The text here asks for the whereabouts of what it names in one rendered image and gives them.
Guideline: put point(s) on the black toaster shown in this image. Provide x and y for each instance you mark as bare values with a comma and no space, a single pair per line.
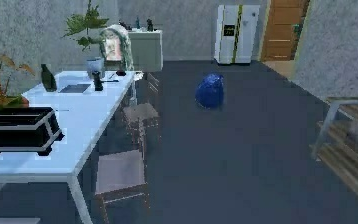
20,128

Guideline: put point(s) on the pale statue bust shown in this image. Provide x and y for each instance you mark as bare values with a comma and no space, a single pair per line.
117,46

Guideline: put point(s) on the orange leafed house plant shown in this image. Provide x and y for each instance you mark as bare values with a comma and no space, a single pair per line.
2,90

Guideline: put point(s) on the black pen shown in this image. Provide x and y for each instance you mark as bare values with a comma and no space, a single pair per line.
107,80

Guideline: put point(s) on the blue bin bag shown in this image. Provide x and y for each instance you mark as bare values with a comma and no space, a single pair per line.
210,91

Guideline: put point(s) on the white table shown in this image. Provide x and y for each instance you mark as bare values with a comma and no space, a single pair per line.
87,110

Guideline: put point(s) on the white fridge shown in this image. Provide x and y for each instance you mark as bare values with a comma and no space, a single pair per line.
237,33

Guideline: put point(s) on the wooden shelf grey frame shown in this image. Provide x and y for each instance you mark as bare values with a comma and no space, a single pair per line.
347,143

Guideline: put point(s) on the black pepper mill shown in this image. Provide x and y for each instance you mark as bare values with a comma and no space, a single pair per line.
97,81

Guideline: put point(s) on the dark small bottle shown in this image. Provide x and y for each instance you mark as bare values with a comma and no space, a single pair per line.
149,25

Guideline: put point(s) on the green house plant white pot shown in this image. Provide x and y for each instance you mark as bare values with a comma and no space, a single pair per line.
87,30

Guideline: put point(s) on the dark green bottle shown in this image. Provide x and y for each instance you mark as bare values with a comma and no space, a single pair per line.
48,79

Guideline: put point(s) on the wooden room door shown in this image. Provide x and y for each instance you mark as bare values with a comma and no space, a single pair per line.
282,30

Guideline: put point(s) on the dark flat tablet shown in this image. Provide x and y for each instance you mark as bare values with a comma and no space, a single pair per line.
75,88

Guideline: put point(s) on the pale green cupboard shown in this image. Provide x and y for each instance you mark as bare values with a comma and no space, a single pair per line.
147,50

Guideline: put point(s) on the brown chair grey seat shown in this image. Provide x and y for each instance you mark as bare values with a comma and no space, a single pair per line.
143,111
120,171

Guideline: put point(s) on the small black bowl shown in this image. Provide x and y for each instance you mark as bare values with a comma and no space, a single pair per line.
121,72

